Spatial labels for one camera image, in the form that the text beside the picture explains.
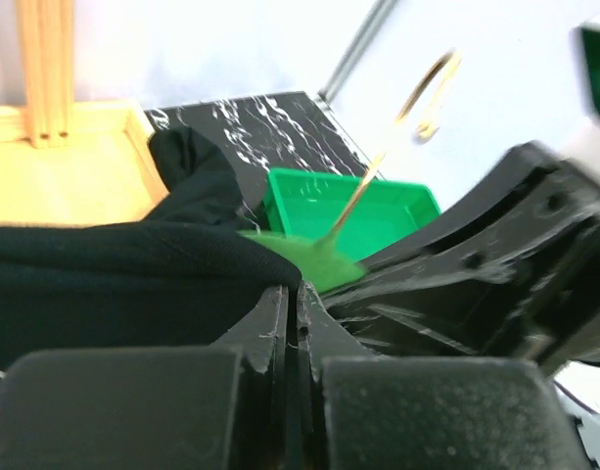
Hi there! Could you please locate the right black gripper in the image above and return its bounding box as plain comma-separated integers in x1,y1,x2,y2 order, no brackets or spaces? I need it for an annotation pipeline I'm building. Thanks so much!
324,142,600,372

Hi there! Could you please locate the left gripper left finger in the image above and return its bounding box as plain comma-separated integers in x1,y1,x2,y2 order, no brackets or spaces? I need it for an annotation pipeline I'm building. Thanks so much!
0,287,288,469

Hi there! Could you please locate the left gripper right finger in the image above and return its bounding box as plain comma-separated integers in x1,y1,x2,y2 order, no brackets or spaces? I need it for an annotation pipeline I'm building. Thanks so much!
297,284,590,469

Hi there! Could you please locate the black t shirt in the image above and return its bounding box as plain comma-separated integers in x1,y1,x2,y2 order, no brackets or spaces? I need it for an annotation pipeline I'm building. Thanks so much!
0,126,301,373

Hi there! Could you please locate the green clothes hanger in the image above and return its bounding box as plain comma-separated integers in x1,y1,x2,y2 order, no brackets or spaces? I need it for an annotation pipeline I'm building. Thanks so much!
242,50,462,293

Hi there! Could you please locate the wooden hanger stand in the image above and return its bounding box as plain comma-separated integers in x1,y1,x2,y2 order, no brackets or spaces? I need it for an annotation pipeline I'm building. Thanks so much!
0,1,168,227

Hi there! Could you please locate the green plastic tray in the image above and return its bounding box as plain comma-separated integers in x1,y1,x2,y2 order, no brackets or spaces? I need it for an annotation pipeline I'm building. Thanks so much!
264,167,441,263

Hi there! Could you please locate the black marble mat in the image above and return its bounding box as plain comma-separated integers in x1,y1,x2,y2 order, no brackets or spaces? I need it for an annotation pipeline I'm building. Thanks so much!
146,92,368,228

